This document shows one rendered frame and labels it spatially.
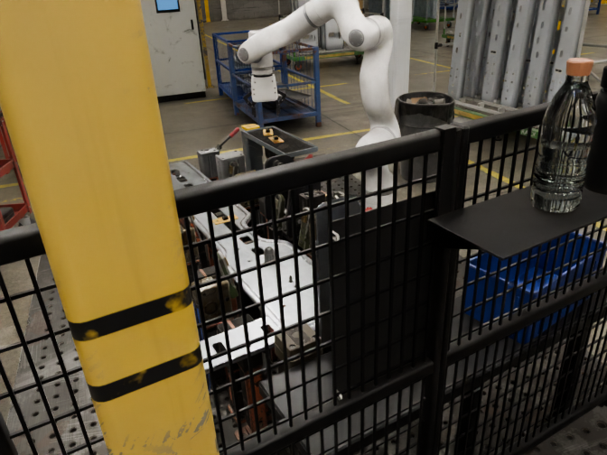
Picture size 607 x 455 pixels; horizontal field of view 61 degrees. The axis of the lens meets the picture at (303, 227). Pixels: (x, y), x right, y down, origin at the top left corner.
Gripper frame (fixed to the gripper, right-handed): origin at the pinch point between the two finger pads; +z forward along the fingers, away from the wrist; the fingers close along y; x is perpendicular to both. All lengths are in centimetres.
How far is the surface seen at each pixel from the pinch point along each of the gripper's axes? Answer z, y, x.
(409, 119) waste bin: 66, -125, -210
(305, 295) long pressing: 24, -4, 96
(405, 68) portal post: 43, -153, -322
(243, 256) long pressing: 24, 12, 73
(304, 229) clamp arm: 19, -7, 68
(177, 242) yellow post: -32, 12, 168
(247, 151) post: 17.7, 8.9, -8.5
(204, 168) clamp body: 24.4, 28.4, -10.2
